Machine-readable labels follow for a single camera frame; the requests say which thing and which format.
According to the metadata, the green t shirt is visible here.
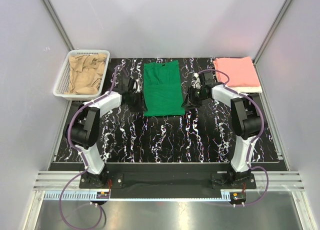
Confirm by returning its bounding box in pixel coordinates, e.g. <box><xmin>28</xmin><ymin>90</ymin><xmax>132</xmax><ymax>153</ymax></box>
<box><xmin>143</xmin><ymin>61</ymin><xmax>185</xmax><ymax>117</ymax></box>

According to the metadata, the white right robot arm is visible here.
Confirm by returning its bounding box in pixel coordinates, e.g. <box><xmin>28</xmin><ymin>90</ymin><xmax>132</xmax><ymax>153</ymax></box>
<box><xmin>181</xmin><ymin>69</ymin><xmax>265</xmax><ymax>186</ymax></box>

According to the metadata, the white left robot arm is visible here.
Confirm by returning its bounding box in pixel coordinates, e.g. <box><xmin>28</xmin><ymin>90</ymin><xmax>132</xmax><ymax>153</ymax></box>
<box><xmin>63</xmin><ymin>78</ymin><xmax>147</xmax><ymax>188</ymax></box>

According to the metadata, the folded cream t shirt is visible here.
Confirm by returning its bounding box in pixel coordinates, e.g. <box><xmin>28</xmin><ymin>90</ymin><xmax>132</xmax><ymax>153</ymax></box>
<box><xmin>233</xmin><ymin>86</ymin><xmax>263</xmax><ymax>94</ymax></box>

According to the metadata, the folded pink t shirt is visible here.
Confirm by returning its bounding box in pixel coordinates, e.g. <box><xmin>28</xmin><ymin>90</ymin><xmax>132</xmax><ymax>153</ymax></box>
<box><xmin>213</xmin><ymin>57</ymin><xmax>261</xmax><ymax>88</ymax></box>

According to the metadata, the beige crumpled t shirt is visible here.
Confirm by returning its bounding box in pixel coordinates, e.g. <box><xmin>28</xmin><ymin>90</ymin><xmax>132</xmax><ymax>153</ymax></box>
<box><xmin>66</xmin><ymin>54</ymin><xmax>107</xmax><ymax>95</ymax></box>

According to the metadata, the white plastic basket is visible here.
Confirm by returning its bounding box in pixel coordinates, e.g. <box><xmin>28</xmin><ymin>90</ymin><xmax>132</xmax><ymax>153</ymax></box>
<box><xmin>53</xmin><ymin>50</ymin><xmax>110</xmax><ymax>101</ymax></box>

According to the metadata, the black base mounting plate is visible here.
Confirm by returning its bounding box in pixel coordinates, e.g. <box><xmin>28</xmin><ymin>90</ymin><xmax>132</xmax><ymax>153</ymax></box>
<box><xmin>87</xmin><ymin>163</ymin><xmax>257</xmax><ymax>194</ymax></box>

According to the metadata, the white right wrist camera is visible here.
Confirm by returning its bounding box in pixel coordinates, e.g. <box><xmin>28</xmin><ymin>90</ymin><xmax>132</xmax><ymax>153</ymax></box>
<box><xmin>191</xmin><ymin>73</ymin><xmax>202</xmax><ymax>89</ymax></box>

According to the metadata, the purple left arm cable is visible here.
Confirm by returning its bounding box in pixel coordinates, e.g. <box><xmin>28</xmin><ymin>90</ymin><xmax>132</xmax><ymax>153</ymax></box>
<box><xmin>58</xmin><ymin>65</ymin><xmax>131</xmax><ymax>227</ymax></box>

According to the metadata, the left aluminium frame post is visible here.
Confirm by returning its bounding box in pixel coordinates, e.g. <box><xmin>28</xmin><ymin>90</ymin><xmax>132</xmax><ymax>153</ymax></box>
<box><xmin>41</xmin><ymin>0</ymin><xmax>75</xmax><ymax>51</ymax></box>

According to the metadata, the aluminium frame post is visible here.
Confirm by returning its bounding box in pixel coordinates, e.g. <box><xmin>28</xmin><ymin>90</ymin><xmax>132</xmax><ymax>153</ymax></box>
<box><xmin>252</xmin><ymin>0</ymin><xmax>301</xmax><ymax>63</ymax></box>
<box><xmin>41</xmin><ymin>0</ymin><xmax>75</xmax><ymax>51</ymax></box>

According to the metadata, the white slotted cable duct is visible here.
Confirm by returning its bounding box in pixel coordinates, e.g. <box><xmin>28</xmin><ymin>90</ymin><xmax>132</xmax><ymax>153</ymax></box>
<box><xmin>43</xmin><ymin>190</ymin><xmax>247</xmax><ymax>202</ymax></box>

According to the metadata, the right aluminium frame post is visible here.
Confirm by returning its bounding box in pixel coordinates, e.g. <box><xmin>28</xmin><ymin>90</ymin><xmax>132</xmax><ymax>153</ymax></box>
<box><xmin>252</xmin><ymin>0</ymin><xmax>301</xmax><ymax>63</ymax></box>

